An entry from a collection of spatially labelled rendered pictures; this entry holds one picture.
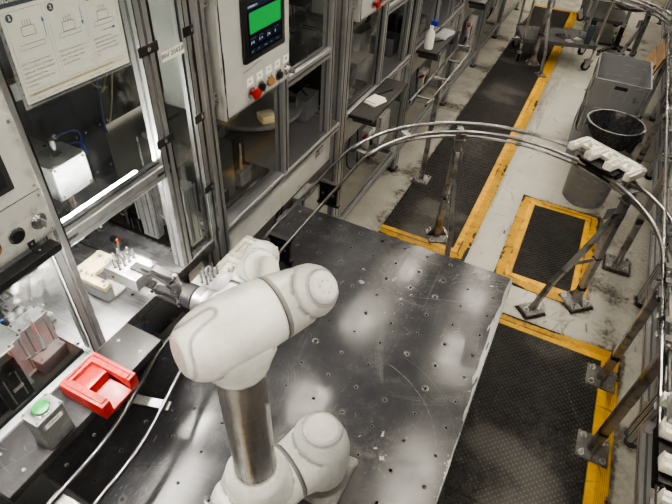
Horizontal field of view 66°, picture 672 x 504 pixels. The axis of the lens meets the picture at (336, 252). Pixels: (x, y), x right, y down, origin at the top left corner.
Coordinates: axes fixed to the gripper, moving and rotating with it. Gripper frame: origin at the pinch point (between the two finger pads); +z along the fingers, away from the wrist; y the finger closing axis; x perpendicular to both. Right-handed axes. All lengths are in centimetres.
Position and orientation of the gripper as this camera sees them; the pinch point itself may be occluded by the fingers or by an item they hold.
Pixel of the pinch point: (143, 275)
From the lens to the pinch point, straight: 172.5
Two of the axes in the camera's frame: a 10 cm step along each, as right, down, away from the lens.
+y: 0.6, -7.4, -6.7
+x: -4.3, 5.9, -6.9
